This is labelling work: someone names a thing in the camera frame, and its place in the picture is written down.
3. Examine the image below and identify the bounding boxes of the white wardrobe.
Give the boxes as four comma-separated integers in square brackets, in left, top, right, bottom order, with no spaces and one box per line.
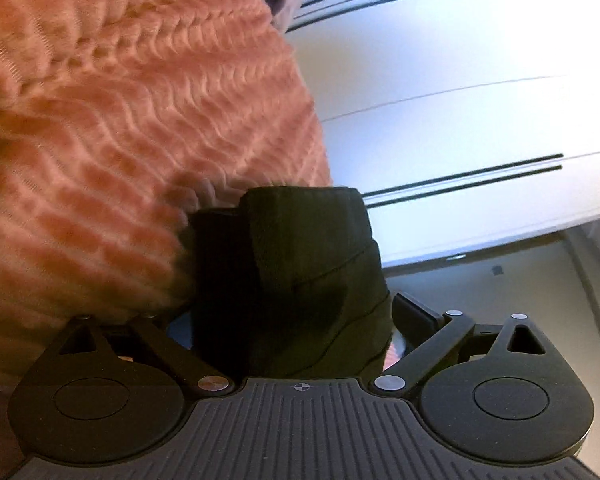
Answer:
[284,0,600,267]

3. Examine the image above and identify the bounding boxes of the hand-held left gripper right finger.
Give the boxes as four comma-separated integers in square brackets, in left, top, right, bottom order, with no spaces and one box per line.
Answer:
[372,290,554,399]

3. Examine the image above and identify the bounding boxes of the pink ribbed blanket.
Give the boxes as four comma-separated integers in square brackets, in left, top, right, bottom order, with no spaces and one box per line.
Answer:
[0,0,407,411]

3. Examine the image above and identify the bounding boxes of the black pants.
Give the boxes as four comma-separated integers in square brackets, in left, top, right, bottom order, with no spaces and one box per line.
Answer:
[186,186,397,379]

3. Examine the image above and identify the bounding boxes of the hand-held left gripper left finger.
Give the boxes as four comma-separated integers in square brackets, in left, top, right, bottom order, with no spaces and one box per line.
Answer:
[55,313,234,397]

